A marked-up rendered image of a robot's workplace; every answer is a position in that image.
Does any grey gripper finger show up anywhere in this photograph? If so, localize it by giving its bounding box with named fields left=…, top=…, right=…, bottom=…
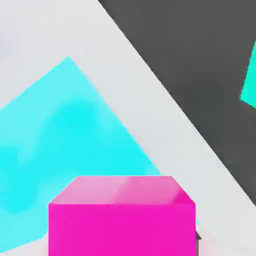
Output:
left=195, top=229, right=202, bottom=256

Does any small magenta cube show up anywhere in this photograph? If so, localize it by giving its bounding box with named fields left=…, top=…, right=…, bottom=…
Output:
left=48, top=175, right=197, bottom=256

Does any large turquoise green box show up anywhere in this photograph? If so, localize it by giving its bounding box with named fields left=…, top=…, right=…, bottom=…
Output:
left=239, top=40, right=256, bottom=110

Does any large cyan box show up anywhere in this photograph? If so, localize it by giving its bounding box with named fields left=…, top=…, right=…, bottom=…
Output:
left=0, top=56, right=161, bottom=254

